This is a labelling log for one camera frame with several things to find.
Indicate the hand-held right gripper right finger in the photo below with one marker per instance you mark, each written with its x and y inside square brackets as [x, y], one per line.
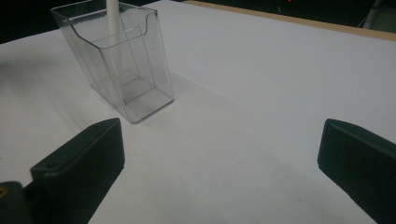
[361, 165]

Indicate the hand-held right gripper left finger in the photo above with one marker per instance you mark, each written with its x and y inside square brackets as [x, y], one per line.
[81, 168]

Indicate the clear plastic pen holder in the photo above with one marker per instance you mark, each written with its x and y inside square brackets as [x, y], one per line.
[124, 68]

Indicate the white marker pen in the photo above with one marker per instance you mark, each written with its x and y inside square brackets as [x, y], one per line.
[112, 21]

